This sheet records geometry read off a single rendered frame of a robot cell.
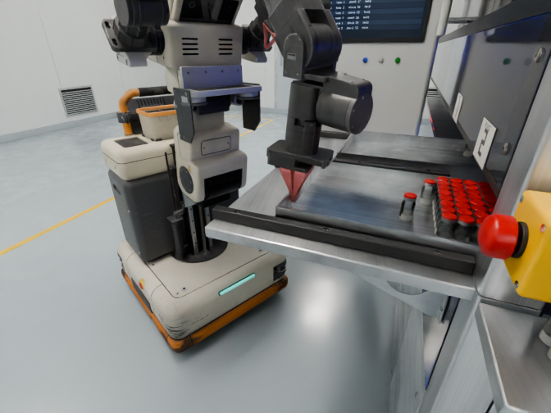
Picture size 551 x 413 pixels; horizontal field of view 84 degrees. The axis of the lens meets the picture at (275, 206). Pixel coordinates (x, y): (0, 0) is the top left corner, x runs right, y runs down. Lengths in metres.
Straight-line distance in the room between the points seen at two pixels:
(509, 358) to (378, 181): 0.43
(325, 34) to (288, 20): 0.05
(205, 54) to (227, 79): 0.10
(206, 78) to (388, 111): 0.74
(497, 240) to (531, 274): 0.03
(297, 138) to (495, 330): 0.35
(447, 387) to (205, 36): 1.02
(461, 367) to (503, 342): 0.14
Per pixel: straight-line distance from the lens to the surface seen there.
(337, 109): 0.44
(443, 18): 1.12
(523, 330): 0.44
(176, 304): 1.28
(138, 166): 1.30
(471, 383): 0.56
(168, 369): 1.45
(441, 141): 1.04
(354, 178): 0.72
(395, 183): 0.71
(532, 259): 0.32
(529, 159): 0.39
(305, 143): 0.49
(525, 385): 0.38
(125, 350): 1.58
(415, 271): 0.46
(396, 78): 1.37
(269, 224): 0.49
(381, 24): 1.37
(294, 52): 0.46
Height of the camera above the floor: 1.14
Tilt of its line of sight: 27 degrees down
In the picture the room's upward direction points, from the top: straight up
